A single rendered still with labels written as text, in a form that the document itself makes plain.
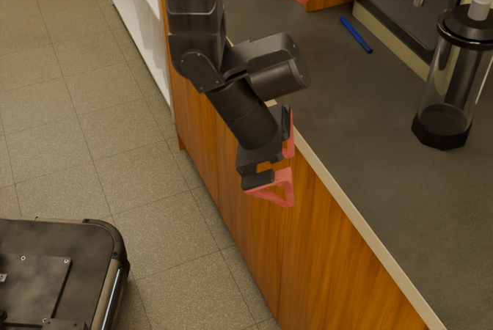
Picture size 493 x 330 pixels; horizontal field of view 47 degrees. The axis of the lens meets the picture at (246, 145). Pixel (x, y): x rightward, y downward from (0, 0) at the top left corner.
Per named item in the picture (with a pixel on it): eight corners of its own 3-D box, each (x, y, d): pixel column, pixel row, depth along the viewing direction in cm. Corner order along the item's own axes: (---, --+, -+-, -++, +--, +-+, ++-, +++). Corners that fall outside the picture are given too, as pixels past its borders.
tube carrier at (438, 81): (451, 103, 107) (484, 1, 92) (484, 141, 100) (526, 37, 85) (400, 113, 105) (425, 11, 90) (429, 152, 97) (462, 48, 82)
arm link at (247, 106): (199, 65, 73) (194, 93, 68) (247, 45, 70) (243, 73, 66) (226, 103, 77) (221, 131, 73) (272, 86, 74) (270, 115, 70)
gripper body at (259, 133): (287, 111, 80) (263, 72, 75) (286, 163, 72) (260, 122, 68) (246, 125, 82) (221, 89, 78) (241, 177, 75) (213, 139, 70)
